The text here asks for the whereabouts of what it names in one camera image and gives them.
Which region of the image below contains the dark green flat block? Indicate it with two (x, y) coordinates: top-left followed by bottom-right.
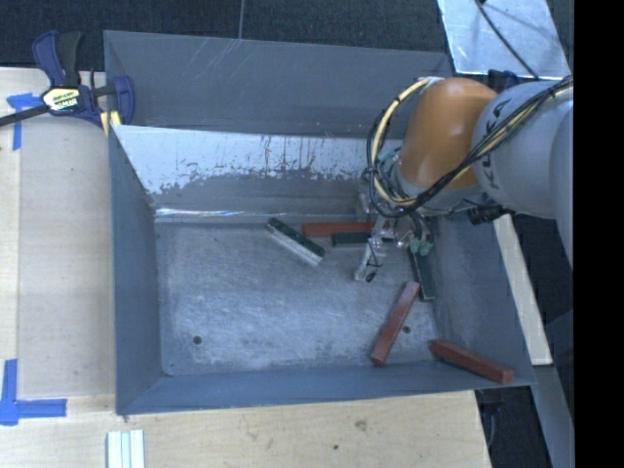
(331, 231), (371, 249)
(265, 216), (328, 268)
(407, 248), (439, 303)

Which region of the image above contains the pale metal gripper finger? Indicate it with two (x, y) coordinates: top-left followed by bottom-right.
(352, 242), (377, 283)
(365, 244), (387, 284)

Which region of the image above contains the grey metal bin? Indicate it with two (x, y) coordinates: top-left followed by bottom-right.
(102, 29), (538, 416)

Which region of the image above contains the red-brown flat block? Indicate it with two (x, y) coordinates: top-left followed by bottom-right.
(428, 338), (516, 386)
(370, 280), (422, 368)
(300, 220), (377, 239)

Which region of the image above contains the black cylinder on white bracket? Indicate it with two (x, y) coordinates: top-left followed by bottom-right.
(457, 202), (505, 227)

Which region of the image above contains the pale wood board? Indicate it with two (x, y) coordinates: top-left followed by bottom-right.
(16, 113), (119, 402)

